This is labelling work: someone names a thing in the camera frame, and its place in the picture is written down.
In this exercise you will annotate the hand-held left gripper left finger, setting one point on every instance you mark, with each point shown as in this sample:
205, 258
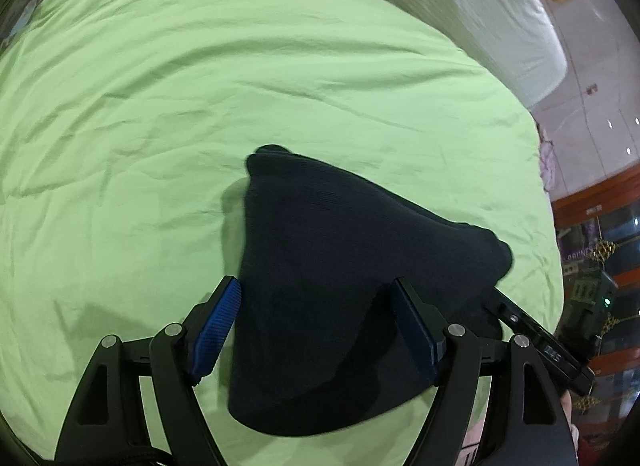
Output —
220, 326

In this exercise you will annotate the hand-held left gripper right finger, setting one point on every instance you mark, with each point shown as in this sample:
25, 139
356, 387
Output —
416, 333

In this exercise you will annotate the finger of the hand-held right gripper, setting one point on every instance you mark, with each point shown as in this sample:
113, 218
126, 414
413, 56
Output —
510, 316

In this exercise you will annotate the black pants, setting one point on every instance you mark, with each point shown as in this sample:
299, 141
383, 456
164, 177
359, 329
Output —
325, 271

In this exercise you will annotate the wooden display cabinet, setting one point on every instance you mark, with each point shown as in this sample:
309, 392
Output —
620, 226

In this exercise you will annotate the floral cloth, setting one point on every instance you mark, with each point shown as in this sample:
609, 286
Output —
547, 160

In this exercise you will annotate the green bed sheet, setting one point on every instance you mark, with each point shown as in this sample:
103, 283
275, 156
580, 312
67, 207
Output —
200, 95

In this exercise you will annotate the white striped headboard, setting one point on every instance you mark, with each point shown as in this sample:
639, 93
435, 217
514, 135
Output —
475, 5

